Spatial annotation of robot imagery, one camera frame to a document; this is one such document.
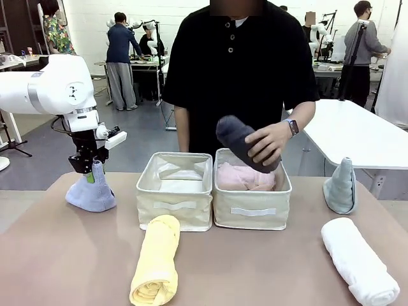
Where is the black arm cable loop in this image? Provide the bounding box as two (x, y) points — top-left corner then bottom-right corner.
(50, 116), (75, 135)

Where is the tall black tripod stand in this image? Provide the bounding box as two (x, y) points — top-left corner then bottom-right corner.
(337, 18), (375, 103)

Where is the cream fabric storage box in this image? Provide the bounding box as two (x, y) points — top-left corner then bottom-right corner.
(135, 151), (214, 233)
(212, 147), (293, 231)

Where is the lavender blue cone towel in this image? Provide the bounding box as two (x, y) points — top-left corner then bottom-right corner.
(65, 160), (118, 213)

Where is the dark grey towel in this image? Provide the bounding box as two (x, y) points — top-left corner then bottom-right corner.
(215, 115), (283, 175)

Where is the white metal rack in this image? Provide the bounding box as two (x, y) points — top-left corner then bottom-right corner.
(0, 110), (23, 149)

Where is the white table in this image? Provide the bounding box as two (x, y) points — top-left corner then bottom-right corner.
(284, 98), (408, 200)

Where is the person's left forearm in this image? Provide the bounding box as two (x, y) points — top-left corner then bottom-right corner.
(282, 99), (317, 135)

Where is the person in grey sweater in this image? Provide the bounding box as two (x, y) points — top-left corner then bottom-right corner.
(337, 0), (392, 109)

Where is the person in navy jacket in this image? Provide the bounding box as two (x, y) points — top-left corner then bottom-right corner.
(106, 11), (143, 112)

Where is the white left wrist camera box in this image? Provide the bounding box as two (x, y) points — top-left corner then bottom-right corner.
(104, 126), (128, 150)

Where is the yellow towel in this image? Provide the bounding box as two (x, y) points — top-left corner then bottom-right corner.
(129, 214), (181, 305)

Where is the person in floral shirt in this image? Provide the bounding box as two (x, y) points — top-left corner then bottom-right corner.
(40, 0), (77, 55)

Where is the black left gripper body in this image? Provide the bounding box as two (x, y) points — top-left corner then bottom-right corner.
(68, 129), (112, 175)

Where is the seated person in black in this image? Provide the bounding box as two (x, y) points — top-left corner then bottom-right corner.
(139, 24), (166, 58)

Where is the white towel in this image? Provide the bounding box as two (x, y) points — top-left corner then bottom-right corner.
(321, 217), (401, 306)

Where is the person in black shirt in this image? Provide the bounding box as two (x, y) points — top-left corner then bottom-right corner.
(161, 0), (321, 154)

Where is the smartwatch with blue strap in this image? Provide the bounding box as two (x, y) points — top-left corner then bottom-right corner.
(284, 118), (300, 138)

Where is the light teal cone towel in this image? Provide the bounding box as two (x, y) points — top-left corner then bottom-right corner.
(323, 157), (358, 215)

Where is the background person in black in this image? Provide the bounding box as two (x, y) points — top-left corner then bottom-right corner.
(301, 11), (321, 58)

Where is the low black tripod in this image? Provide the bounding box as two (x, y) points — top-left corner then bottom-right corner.
(0, 113), (33, 157)

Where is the pink towel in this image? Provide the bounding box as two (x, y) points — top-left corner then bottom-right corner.
(216, 161), (277, 192)

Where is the background work table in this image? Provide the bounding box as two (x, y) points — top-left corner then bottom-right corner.
(129, 54), (170, 106)

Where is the person's left hand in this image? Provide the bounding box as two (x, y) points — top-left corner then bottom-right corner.
(245, 122), (293, 166)

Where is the person's right forearm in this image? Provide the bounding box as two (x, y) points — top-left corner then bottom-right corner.
(174, 104), (192, 153)

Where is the white hanging backdrop cloth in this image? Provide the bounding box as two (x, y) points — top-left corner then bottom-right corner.
(374, 22), (408, 130)

